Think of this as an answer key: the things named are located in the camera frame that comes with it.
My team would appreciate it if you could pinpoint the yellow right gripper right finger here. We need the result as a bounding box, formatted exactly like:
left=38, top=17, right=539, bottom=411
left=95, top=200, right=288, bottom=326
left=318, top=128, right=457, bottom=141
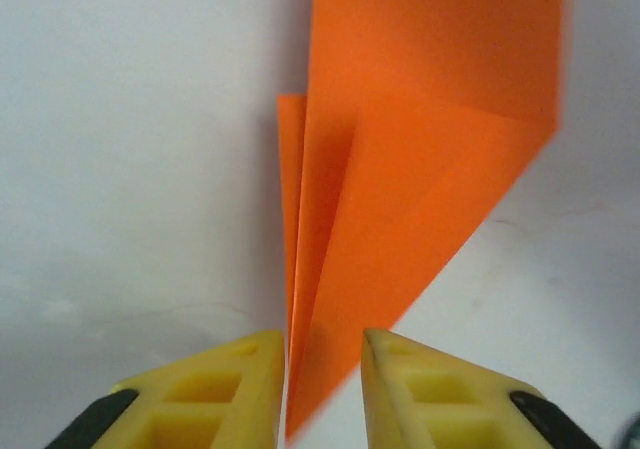
left=362, top=327, right=601, bottom=449

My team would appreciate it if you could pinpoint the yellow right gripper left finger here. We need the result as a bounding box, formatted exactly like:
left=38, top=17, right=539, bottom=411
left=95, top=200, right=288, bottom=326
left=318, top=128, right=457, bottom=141
left=44, top=329, right=287, bottom=449

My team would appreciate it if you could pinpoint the orange paper sheet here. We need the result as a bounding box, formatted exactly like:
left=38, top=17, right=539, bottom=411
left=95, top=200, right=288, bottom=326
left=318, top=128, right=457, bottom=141
left=277, top=0, right=569, bottom=441

